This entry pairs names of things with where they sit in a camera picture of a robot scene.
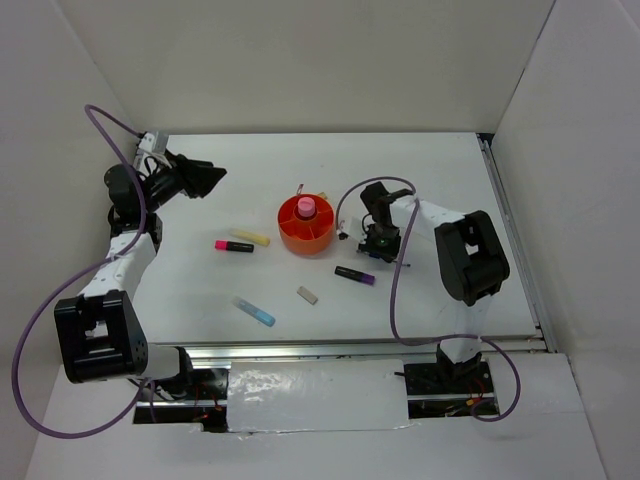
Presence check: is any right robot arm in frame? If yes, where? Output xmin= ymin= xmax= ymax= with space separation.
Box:
xmin=358 ymin=181 xmax=510 ymax=392

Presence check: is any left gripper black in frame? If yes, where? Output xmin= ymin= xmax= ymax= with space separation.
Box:
xmin=140 ymin=149 xmax=226 ymax=214

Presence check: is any yellow highlighter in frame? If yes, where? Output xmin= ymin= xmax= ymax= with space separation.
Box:
xmin=229 ymin=229 xmax=271 ymax=247

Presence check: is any orange round organizer container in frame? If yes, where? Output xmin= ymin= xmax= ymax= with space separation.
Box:
xmin=277 ymin=194 xmax=335 ymax=256

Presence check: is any aluminium right rail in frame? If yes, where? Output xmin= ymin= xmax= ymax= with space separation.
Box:
xmin=476 ymin=133 xmax=560 ymax=353

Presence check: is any blue pen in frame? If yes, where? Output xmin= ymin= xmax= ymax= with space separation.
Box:
xmin=366 ymin=252 xmax=411 ymax=267

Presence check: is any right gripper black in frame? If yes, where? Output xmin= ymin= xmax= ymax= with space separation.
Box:
xmin=360 ymin=223 xmax=403 ymax=263

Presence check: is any aluminium rail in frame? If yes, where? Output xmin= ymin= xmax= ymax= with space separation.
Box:
xmin=476 ymin=133 xmax=560 ymax=353
xmin=144 ymin=335 xmax=549 ymax=360

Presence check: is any aluminium front rail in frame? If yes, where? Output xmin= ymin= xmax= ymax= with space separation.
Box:
xmin=144 ymin=335 xmax=549 ymax=360

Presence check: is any blue clear highlighter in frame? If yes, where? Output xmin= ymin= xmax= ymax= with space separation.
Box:
xmin=232 ymin=297 xmax=276 ymax=327

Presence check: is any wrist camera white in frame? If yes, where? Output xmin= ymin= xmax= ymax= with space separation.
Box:
xmin=337 ymin=217 xmax=367 ymax=243
xmin=134 ymin=131 xmax=169 ymax=167

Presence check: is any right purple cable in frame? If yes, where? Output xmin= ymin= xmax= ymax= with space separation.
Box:
xmin=334 ymin=176 xmax=522 ymax=422

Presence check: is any pink black highlighter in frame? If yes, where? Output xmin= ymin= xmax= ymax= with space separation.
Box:
xmin=214 ymin=240 xmax=255 ymax=253

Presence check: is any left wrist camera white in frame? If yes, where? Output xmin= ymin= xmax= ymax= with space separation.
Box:
xmin=134 ymin=131 xmax=169 ymax=167

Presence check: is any beige eraser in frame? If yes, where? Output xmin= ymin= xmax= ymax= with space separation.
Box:
xmin=297 ymin=286 xmax=318 ymax=305

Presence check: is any purple black highlighter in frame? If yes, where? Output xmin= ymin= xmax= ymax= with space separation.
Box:
xmin=334 ymin=266 xmax=376 ymax=286

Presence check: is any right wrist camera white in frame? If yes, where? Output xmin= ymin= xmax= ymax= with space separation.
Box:
xmin=337 ymin=217 xmax=367 ymax=243

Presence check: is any white cover panel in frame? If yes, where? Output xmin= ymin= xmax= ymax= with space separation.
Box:
xmin=227 ymin=359 xmax=410 ymax=433

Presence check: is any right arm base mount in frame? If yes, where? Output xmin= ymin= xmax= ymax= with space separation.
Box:
xmin=394 ymin=361 xmax=499 ymax=419

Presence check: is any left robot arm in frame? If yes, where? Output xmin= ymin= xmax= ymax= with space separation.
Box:
xmin=54 ymin=152 xmax=227 ymax=399

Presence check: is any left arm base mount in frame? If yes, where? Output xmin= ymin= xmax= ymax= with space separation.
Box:
xmin=133 ymin=352 xmax=230 ymax=433

